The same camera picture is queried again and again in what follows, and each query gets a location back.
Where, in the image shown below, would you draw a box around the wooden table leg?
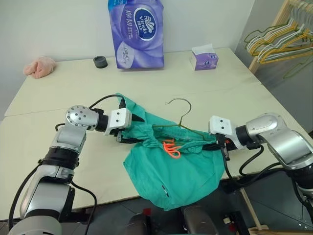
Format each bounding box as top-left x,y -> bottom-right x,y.
240,188 -> 264,231

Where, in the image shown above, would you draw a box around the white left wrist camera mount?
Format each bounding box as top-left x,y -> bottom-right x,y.
103,108 -> 133,137

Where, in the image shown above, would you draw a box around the pink cloth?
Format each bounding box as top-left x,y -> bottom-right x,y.
23,55 -> 57,80

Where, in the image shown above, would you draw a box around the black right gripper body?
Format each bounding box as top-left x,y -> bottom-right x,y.
215,134 -> 236,162

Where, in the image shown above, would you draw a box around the dark rounded shape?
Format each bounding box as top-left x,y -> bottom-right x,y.
182,205 -> 219,235
128,212 -> 153,235

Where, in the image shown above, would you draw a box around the olive wire hanger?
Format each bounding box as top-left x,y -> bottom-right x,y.
152,97 -> 211,138

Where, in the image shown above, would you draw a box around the olive hanger on rack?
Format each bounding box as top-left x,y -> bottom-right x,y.
244,24 -> 313,51

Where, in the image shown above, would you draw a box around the orange drawstring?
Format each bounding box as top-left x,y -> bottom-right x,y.
161,139 -> 182,159

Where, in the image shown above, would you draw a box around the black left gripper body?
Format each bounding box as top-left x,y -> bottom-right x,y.
114,114 -> 138,143

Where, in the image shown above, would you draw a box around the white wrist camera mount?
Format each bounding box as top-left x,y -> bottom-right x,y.
207,115 -> 246,150
103,108 -> 133,137

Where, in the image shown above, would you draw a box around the green shorts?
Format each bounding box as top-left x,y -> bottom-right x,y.
115,92 -> 225,212

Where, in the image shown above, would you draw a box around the small purple tissue box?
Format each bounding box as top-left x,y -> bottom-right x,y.
191,44 -> 220,71

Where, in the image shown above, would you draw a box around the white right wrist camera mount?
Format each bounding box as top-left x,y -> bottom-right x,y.
207,115 -> 246,150

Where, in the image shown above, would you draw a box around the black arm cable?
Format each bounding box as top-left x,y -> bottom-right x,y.
216,139 -> 294,194
88,94 -> 127,110

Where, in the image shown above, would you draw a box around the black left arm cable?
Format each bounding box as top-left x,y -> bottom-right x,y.
88,94 -> 127,110

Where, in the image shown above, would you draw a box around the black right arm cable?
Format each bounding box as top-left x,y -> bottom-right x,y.
216,139 -> 294,194

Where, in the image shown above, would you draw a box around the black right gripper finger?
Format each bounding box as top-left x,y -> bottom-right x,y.
201,143 -> 222,151

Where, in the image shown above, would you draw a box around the wooden clothes rack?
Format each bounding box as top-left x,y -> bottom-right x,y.
247,0 -> 313,74

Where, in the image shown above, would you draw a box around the large purple tissue pack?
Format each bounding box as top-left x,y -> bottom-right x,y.
106,0 -> 165,70

